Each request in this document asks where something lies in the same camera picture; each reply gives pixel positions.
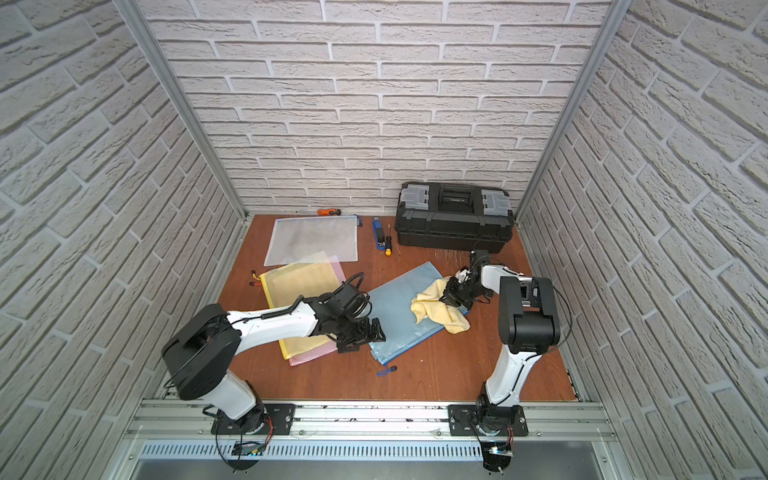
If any aluminium mounting rail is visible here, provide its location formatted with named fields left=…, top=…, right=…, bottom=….
left=122, top=398, right=619, bottom=444

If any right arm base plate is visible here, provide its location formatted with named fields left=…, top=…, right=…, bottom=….
left=447, top=404, right=529, bottom=439

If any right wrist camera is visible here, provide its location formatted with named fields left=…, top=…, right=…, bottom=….
left=455, top=267, right=471, bottom=283

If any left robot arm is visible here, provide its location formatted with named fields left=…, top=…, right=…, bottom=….
left=162, top=273, right=386, bottom=433

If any yellow document bag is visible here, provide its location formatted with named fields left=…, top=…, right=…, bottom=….
left=259, top=252, right=346, bottom=366

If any black plastic toolbox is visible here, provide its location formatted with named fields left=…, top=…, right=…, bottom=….
left=395, top=181, right=515, bottom=254

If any pink document bag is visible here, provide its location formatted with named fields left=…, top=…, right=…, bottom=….
left=280, top=253, right=346, bottom=367

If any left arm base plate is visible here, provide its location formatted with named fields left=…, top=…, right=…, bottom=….
left=204, top=403, right=296, bottom=436

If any yellow cleaning cloth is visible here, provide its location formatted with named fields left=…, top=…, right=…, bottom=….
left=410, top=278, right=470, bottom=334

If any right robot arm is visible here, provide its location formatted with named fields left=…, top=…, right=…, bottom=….
left=440, top=250, right=561, bottom=437

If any clear mesh document bag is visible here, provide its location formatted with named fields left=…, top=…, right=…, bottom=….
left=264, top=215, right=358, bottom=266

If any blue document bag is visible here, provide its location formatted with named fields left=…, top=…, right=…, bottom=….
left=370, top=262, right=448, bottom=365

